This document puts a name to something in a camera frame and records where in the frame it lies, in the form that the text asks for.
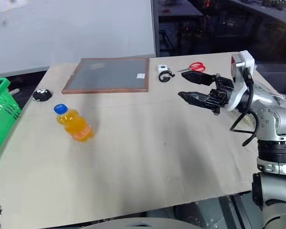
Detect large white panel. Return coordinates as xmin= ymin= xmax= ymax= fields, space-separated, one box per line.
xmin=0 ymin=0 xmax=161 ymax=77

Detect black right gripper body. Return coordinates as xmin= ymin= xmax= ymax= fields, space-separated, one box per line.
xmin=205 ymin=74 xmax=235 ymax=116

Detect grey background counter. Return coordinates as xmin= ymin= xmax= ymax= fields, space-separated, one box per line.
xmin=228 ymin=0 xmax=286 ymax=25

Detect orange juice bottle blue cap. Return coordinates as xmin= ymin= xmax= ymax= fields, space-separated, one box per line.
xmin=53 ymin=103 xmax=95 ymax=143

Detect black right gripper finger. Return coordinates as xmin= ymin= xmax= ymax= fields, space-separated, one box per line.
xmin=181 ymin=71 xmax=217 ymax=86
xmin=178 ymin=91 xmax=212 ymax=109

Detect red-handled scissors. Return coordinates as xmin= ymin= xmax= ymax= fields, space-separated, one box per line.
xmin=176 ymin=62 xmax=206 ymax=73

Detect black round pouch white print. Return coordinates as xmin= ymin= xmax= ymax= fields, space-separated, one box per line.
xmin=32 ymin=88 xmax=53 ymax=103

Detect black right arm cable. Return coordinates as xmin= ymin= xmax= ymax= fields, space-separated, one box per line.
xmin=229 ymin=67 xmax=259 ymax=147

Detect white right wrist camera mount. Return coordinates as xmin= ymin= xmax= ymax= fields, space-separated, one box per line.
xmin=227 ymin=50 xmax=255 ymax=112

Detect green plastic shopping basket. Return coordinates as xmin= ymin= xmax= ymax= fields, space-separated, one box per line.
xmin=0 ymin=77 xmax=22 ymax=168

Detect black coiled cable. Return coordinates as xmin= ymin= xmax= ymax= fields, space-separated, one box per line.
xmin=158 ymin=69 xmax=176 ymax=83

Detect wood-framed grey board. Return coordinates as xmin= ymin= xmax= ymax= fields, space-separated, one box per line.
xmin=61 ymin=57 xmax=151 ymax=94

